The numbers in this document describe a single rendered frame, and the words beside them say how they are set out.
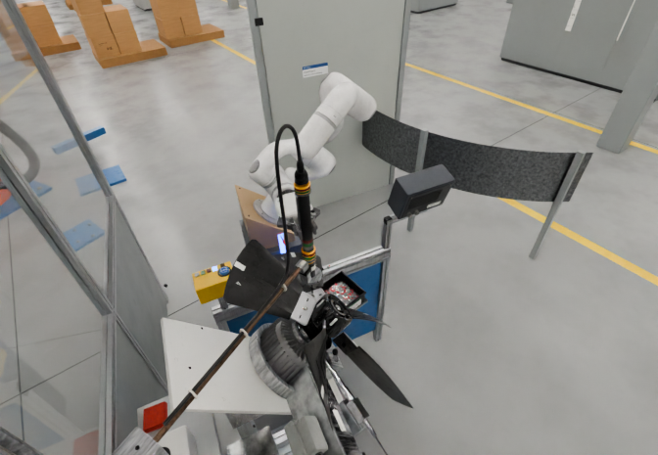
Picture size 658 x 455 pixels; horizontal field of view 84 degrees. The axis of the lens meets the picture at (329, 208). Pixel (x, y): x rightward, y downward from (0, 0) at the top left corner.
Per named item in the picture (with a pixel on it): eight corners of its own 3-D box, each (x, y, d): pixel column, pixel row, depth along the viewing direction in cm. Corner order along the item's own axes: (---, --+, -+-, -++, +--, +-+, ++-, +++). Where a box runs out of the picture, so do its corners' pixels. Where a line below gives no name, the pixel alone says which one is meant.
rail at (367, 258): (216, 325, 164) (212, 314, 159) (214, 318, 167) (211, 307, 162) (390, 258, 191) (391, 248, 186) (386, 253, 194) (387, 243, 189)
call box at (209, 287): (202, 307, 149) (195, 291, 142) (198, 289, 156) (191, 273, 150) (240, 293, 154) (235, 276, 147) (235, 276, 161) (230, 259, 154)
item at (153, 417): (143, 434, 123) (140, 432, 122) (143, 411, 129) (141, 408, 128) (167, 426, 125) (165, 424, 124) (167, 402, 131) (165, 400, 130)
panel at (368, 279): (250, 385, 209) (225, 318, 167) (250, 384, 209) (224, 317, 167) (375, 329, 233) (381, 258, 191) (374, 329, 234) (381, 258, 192)
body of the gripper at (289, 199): (302, 202, 120) (315, 222, 112) (272, 211, 117) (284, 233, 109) (300, 183, 115) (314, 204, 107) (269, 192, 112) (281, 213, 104)
